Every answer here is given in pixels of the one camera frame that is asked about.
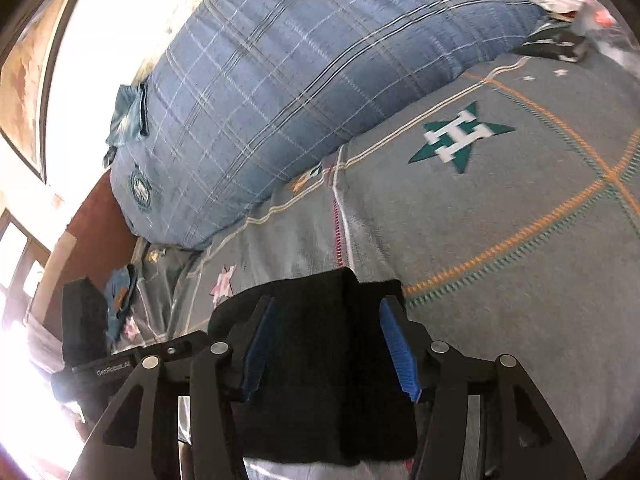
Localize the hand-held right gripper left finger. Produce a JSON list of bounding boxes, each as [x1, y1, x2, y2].
[[67, 294, 277, 480]]

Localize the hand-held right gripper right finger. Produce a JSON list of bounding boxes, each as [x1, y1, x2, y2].
[[379, 294, 588, 480]]

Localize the black pants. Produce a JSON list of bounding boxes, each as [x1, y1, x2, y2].
[[206, 267, 431, 466]]

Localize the denim garment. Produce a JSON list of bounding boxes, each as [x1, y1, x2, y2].
[[102, 266, 138, 343], [104, 82, 151, 166]]

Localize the wooden framed window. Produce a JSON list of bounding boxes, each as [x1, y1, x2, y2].
[[0, 207, 53, 321]]

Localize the brown headboard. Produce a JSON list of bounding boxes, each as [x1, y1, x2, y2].
[[65, 170, 136, 291]]

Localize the grey star-print bedsheet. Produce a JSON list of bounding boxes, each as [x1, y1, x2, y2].
[[107, 52, 640, 480]]

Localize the blue plaid pillow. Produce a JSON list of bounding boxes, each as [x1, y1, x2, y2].
[[109, 0, 551, 251]]

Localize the black packet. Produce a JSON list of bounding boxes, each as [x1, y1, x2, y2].
[[510, 27, 588, 63]]

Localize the clear plastic bag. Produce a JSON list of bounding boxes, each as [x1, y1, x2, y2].
[[570, 0, 640, 76]]

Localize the framed wall picture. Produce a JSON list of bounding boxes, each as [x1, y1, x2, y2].
[[0, 0, 101, 183]]

